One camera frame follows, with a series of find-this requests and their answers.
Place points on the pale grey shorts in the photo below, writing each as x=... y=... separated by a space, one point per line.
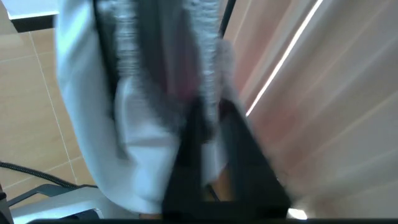
x=87 y=93

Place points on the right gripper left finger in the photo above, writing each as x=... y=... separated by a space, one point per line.
x=183 y=186

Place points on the pink clothes hanger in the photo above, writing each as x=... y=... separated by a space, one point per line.
x=186 y=84

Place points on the beige curtain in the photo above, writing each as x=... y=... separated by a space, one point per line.
x=326 y=93

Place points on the black clothes rack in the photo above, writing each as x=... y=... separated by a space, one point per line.
x=227 y=18

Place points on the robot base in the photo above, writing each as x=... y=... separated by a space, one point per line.
x=62 y=202

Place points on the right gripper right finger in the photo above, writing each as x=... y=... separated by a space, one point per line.
x=258 y=186

